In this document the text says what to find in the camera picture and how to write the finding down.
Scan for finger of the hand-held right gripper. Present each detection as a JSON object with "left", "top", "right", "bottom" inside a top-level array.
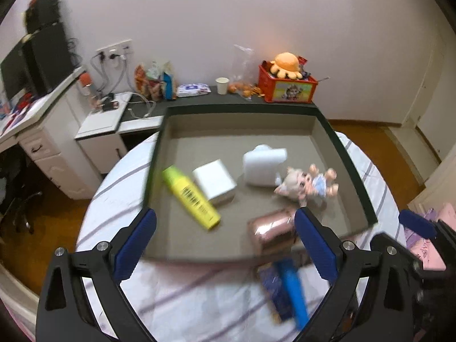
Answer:
[{"left": 398, "top": 209, "right": 456, "bottom": 248}]

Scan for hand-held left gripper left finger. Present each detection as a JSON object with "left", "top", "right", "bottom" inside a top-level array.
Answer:
[{"left": 36, "top": 207, "right": 158, "bottom": 342}]

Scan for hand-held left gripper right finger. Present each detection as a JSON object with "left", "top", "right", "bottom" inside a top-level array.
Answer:
[{"left": 294, "top": 207, "right": 420, "bottom": 342}]

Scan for rose gold metal cup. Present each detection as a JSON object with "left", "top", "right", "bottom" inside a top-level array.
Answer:
[{"left": 247, "top": 208, "right": 304, "bottom": 258}]

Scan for blue highlighter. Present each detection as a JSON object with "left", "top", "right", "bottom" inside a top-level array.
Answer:
[{"left": 276, "top": 258, "right": 310, "bottom": 330}]

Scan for small doll figurine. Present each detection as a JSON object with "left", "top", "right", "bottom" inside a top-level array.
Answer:
[{"left": 274, "top": 164, "right": 339, "bottom": 207}]

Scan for yellow green bottle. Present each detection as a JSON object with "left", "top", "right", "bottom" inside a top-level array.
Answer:
[{"left": 162, "top": 166, "right": 222, "bottom": 231}]

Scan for small white box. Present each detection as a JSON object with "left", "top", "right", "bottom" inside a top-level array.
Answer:
[{"left": 192, "top": 160, "right": 238, "bottom": 206}]

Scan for large grey cardboard tray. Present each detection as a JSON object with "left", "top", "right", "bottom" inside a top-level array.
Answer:
[{"left": 141, "top": 104, "right": 379, "bottom": 266}]

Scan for pink printed blanket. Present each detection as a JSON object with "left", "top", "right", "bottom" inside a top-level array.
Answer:
[{"left": 404, "top": 203, "right": 456, "bottom": 272}]

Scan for white wardrobe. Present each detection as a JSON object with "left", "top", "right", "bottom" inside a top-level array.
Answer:
[{"left": 408, "top": 157, "right": 456, "bottom": 215}]

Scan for white door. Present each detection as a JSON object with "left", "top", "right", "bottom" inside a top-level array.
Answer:
[{"left": 400, "top": 41, "right": 448, "bottom": 162}]

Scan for white drawer cabinet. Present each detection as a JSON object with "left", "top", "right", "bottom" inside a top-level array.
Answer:
[{"left": 18, "top": 120, "right": 101, "bottom": 200}]

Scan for white bedside cabinet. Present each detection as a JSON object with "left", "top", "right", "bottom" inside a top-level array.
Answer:
[{"left": 74, "top": 92, "right": 133, "bottom": 175}]

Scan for black office chair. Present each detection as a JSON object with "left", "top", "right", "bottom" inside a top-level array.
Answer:
[{"left": 0, "top": 146, "right": 44, "bottom": 236}]

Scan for small dark gadget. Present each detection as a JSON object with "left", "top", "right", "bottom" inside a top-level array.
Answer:
[{"left": 94, "top": 94, "right": 120, "bottom": 112}]

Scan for red storage box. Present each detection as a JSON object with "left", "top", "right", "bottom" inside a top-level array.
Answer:
[{"left": 257, "top": 60, "right": 319, "bottom": 104}]

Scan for blue carton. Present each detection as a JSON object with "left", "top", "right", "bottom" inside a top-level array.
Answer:
[{"left": 162, "top": 72, "right": 178, "bottom": 100}]

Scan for black-topped low cabinet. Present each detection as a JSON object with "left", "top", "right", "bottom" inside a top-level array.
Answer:
[{"left": 119, "top": 85, "right": 321, "bottom": 151}]

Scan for wet wipes packet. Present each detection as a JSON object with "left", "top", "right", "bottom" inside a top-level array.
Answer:
[{"left": 176, "top": 83, "right": 211, "bottom": 98}]

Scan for orange snack bag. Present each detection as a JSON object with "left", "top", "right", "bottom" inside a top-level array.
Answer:
[{"left": 134, "top": 65, "right": 150, "bottom": 95}]

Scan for tangerine peel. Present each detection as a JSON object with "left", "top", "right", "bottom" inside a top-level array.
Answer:
[{"left": 243, "top": 85, "right": 266, "bottom": 99}]

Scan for white desk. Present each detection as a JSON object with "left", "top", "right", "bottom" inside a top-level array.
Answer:
[{"left": 0, "top": 66, "right": 88, "bottom": 147}]

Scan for bottle with red cap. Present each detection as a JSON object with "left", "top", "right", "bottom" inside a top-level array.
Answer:
[{"left": 79, "top": 73, "right": 99, "bottom": 109}]

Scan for colourful snack bags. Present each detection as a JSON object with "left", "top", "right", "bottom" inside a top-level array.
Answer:
[{"left": 146, "top": 60, "right": 172, "bottom": 99}]

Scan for orange octopus plush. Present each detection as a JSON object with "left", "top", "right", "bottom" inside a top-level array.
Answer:
[{"left": 269, "top": 53, "right": 304, "bottom": 79}]

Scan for clear plastic bag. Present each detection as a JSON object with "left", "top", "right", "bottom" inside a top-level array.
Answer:
[{"left": 232, "top": 44, "right": 255, "bottom": 86}]

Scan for black computer tower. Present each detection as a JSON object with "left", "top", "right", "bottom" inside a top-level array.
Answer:
[{"left": 21, "top": 22, "right": 74, "bottom": 93}]

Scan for black computer monitor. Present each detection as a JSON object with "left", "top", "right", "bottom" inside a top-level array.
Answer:
[{"left": 0, "top": 46, "right": 31, "bottom": 102}]

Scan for black box on tower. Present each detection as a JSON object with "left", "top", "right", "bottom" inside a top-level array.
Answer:
[{"left": 24, "top": 0, "right": 60, "bottom": 35}]

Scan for white cable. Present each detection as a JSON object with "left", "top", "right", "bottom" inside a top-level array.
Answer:
[{"left": 127, "top": 93, "right": 158, "bottom": 119}]

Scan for plugged power cables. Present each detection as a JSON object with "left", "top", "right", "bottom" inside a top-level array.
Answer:
[{"left": 90, "top": 54, "right": 129, "bottom": 94}]

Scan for white wall outlet panel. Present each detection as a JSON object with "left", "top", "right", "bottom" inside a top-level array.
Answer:
[{"left": 96, "top": 40, "right": 135, "bottom": 61}]

